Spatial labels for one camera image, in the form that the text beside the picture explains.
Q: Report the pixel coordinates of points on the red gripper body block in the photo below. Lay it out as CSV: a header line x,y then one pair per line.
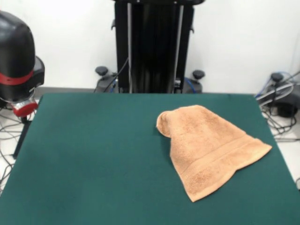
x,y
24,109

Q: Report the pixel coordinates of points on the dark green table cloth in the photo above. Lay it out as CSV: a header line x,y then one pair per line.
x,y
93,164

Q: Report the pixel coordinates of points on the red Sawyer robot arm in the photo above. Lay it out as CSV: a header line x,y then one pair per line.
x,y
16,54

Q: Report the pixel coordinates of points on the tan terry towel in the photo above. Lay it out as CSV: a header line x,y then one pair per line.
x,y
206,145

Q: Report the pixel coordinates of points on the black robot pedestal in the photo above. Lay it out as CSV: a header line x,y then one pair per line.
x,y
152,47

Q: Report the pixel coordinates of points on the grey stand base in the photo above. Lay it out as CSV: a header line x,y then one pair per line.
x,y
284,103

